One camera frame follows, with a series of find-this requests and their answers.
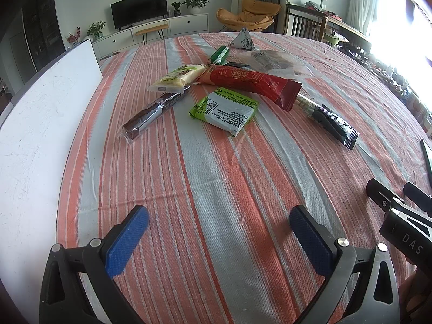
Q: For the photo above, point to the yellow and white snack packet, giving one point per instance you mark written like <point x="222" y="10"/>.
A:
<point x="179" y="77"/>

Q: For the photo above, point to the leafy plant in vase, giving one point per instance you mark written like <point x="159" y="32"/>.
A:
<point x="96" y="28"/>

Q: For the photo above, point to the red flower vase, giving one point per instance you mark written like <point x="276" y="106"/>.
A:
<point x="72" y="37"/>

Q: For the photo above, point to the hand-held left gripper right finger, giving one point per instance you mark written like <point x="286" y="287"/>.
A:
<point x="310" y="243"/>

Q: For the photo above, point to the black clear snack stick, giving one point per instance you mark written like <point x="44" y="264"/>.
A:
<point x="332" y="125"/>

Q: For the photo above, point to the green and white square packet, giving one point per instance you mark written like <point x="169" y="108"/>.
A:
<point x="226" y="109"/>

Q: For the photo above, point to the small potted plant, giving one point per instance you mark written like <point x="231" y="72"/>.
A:
<point x="176" y="8"/>

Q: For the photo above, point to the orange striped tablecloth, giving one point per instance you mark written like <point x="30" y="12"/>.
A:
<point x="202" y="175"/>

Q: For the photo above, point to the clear bag of brown slices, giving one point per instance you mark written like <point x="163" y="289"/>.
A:
<point x="270" y="59"/>

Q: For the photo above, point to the large potted plant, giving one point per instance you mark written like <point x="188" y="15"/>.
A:
<point x="195" y="1"/>

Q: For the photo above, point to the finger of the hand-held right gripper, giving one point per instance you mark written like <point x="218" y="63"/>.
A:
<point x="383" y="197"/>
<point x="420" y="199"/>

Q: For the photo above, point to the wooden bench stool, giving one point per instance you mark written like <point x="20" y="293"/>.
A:
<point x="152" y="29"/>

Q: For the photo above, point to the brown stick in clear wrapper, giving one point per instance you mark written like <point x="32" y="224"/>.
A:
<point x="148" y="116"/>

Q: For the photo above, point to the grey triangular snack packet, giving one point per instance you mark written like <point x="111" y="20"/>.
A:
<point x="243" y="40"/>

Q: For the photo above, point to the long red snack packet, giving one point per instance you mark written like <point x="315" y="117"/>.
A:
<point x="249" y="81"/>

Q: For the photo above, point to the dark tall cabinet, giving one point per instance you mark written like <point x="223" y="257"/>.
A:
<point x="44" y="23"/>

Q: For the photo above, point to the white television cabinet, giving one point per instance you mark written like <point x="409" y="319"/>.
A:
<point x="189" y="23"/>

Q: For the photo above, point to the dark wooden bench chair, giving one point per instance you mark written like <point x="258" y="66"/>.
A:
<point x="303" y="23"/>

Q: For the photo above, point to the white board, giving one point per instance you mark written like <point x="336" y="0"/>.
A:
<point x="40" y="125"/>

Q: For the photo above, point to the orange lounge chair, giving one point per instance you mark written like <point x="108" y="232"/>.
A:
<point x="249" y="15"/>

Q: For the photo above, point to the black television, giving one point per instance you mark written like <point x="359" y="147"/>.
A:
<point x="138" y="8"/>

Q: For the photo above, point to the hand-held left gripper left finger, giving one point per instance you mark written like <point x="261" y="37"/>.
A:
<point x="126" y="239"/>

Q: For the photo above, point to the green sausage stick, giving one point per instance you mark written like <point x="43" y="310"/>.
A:
<point x="219" y="55"/>

